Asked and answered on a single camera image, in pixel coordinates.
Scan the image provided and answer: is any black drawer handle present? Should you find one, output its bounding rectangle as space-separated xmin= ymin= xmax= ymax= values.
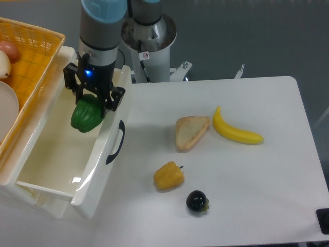
xmin=106 ymin=120 xmax=125 ymax=165

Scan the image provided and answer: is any dark purple mangosteen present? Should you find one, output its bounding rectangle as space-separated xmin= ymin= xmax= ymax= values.
xmin=186 ymin=190 xmax=209 ymax=213

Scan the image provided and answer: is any yellow banana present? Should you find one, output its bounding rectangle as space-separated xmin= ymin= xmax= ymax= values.
xmin=212 ymin=107 xmax=264 ymax=145

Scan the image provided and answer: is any toasted bread slice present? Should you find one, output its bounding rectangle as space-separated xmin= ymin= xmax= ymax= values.
xmin=175 ymin=116 xmax=210 ymax=152

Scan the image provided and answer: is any orange woven basket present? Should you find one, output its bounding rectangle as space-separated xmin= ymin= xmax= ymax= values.
xmin=1 ymin=17 xmax=65 ymax=157

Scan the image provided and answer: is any black device at edge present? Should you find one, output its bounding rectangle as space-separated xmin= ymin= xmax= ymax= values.
xmin=316 ymin=208 xmax=329 ymax=235

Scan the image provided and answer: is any white plate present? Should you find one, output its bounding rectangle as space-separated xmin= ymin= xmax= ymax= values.
xmin=0 ymin=81 xmax=19 ymax=142

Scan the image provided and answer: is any red onion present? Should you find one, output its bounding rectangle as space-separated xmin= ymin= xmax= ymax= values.
xmin=0 ymin=40 xmax=20 ymax=62

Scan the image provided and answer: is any green bell pepper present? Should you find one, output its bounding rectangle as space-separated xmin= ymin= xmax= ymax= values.
xmin=70 ymin=94 xmax=104 ymax=133

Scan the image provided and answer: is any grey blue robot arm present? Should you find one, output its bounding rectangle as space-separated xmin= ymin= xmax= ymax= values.
xmin=63 ymin=1 xmax=166 ymax=117

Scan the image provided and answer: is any white drawer cabinet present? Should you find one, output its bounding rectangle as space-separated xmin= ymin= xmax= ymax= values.
xmin=1 ymin=46 xmax=77 ymax=219

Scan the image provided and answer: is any white onion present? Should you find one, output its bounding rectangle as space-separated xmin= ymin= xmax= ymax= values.
xmin=0 ymin=51 xmax=11 ymax=79

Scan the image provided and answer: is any white open upper drawer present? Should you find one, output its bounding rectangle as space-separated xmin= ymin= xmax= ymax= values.
xmin=16 ymin=65 xmax=132 ymax=218

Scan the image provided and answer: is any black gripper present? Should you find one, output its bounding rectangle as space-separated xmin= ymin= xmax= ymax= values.
xmin=63 ymin=54 xmax=126 ymax=118

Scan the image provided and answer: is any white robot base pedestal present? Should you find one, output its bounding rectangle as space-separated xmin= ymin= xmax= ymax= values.
xmin=121 ymin=14 xmax=192 ymax=83

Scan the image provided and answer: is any yellow bell pepper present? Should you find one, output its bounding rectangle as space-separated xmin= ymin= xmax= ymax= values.
xmin=153 ymin=161 xmax=185 ymax=190

